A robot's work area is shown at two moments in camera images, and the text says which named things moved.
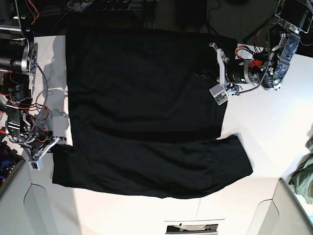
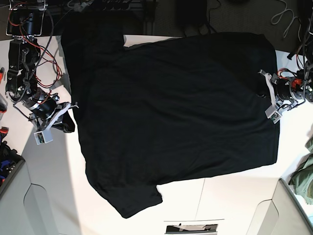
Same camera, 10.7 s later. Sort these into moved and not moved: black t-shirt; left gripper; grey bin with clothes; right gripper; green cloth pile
Moved: black t-shirt; right gripper; left gripper
Not moved: green cloth pile; grey bin with clothes
